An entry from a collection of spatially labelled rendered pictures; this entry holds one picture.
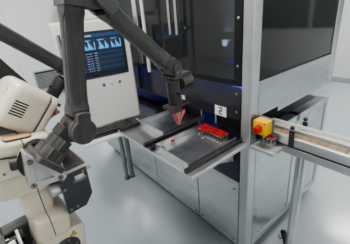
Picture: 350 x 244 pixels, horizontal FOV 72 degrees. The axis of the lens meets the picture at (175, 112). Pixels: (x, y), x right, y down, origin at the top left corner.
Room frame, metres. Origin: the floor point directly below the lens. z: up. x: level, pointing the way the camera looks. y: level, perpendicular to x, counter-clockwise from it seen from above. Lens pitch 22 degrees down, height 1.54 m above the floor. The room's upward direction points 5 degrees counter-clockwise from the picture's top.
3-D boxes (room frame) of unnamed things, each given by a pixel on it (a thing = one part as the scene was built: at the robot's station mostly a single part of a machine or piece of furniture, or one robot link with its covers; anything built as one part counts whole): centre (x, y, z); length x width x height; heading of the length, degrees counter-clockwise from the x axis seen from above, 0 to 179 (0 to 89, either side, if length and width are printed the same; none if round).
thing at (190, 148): (1.13, -0.09, 0.90); 0.34 x 0.26 x 0.04; 127
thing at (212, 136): (1.20, -0.18, 0.90); 0.18 x 0.02 x 0.05; 37
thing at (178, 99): (0.98, -0.01, 1.20); 0.10 x 0.07 x 0.07; 128
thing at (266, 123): (1.07, -0.43, 0.99); 0.08 x 0.07 x 0.07; 127
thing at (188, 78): (1.00, -0.03, 1.30); 0.11 x 0.09 x 0.12; 132
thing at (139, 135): (1.29, -0.02, 0.87); 0.70 x 0.48 x 0.02; 37
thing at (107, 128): (1.60, 0.46, 0.82); 0.40 x 0.14 x 0.02; 119
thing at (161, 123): (1.47, 0.02, 0.90); 0.34 x 0.26 x 0.04; 127
